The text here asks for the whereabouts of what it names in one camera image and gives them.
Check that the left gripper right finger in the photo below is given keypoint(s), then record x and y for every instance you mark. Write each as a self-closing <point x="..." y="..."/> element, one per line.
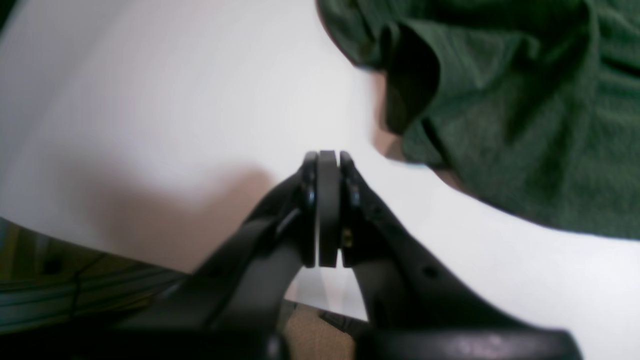
<point x="416" y="307"/>

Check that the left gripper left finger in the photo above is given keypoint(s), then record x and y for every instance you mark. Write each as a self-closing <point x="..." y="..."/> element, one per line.
<point x="229" y="308"/>

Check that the dark green t-shirt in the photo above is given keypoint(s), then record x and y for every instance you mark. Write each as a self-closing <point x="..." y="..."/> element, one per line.
<point x="533" y="104"/>

